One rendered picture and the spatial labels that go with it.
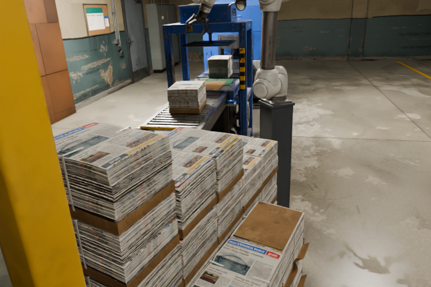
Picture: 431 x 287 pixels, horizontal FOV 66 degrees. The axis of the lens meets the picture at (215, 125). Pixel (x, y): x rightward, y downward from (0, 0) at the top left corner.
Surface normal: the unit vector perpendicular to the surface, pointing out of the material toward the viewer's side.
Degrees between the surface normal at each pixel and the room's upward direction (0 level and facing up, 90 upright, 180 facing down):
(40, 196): 90
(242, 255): 1
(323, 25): 90
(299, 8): 90
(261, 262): 1
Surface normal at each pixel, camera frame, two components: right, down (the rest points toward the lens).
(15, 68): 0.87, 0.13
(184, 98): -0.15, 0.33
